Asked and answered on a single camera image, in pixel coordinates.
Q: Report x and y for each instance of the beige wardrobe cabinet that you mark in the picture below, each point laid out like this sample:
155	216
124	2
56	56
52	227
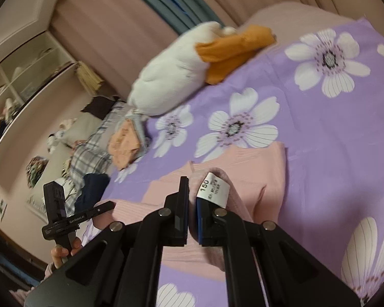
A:
19	70

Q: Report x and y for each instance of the purple floral bedsheet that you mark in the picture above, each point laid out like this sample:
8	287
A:
323	128

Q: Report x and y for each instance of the person's left hand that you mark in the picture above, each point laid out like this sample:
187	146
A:
56	256

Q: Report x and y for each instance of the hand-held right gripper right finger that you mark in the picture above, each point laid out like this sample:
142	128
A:
201	220

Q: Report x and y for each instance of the navy cloth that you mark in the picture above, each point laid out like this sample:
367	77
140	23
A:
91	190

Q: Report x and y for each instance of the pink padded headboard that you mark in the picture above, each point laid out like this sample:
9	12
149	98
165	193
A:
108	32

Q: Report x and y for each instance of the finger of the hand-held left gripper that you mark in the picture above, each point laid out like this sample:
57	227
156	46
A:
104	207

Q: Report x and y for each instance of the small white plush toy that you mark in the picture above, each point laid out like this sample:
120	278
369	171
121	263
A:
56	139

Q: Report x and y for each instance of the cream pillow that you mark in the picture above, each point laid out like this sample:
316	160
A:
80	129

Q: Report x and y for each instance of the white floral cloth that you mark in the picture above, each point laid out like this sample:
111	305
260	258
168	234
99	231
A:
51	195

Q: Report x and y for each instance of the person's left forearm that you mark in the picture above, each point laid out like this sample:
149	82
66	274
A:
49	271

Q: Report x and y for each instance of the dark brown cloth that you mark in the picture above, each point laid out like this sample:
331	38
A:
102	107

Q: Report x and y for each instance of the grey plaid cloth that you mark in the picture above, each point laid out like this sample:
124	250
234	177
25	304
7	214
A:
92	156

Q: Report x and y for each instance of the light blue cloth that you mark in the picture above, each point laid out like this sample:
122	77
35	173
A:
144	134

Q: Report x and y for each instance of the pink striped sweater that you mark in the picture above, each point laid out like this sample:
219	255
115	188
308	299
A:
259	169

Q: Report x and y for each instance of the pink bed pad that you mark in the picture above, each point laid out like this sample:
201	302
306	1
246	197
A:
291	16

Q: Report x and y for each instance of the beige fringed cloth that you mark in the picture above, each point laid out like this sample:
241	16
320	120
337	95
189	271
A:
88	78

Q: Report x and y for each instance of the blue ribbed headboard panel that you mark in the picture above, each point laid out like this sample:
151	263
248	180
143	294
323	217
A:
166	3

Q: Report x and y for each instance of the orange printed cloth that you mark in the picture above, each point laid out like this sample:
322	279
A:
124	147

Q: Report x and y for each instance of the white wall socket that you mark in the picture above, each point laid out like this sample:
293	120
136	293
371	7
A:
1	210

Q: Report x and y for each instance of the floral round cushion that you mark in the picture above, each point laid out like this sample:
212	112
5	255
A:
36	171

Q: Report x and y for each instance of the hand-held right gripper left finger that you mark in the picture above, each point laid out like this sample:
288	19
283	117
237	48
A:
182	204

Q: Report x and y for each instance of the white goose plush toy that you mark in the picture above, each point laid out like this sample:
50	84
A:
172	70

